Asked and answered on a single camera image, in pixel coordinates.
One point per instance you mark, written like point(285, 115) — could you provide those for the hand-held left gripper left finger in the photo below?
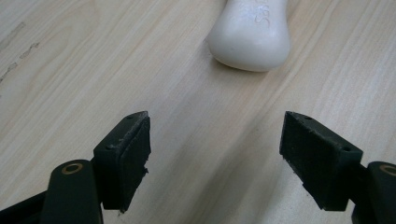
point(123, 161)

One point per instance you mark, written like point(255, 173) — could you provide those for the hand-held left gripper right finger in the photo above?
point(317, 161)

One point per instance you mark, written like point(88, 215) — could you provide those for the white soap bar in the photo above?
point(249, 34)

